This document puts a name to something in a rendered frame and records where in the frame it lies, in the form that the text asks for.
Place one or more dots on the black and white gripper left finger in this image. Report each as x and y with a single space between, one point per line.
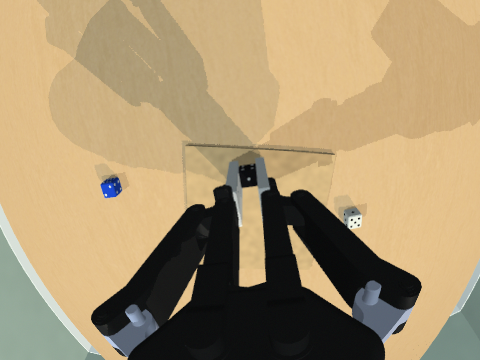
150 297

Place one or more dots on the tan square mat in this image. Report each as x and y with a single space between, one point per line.
207 168

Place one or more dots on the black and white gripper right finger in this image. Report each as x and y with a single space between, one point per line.
384 294

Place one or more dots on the blue die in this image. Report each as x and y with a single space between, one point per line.
111 187

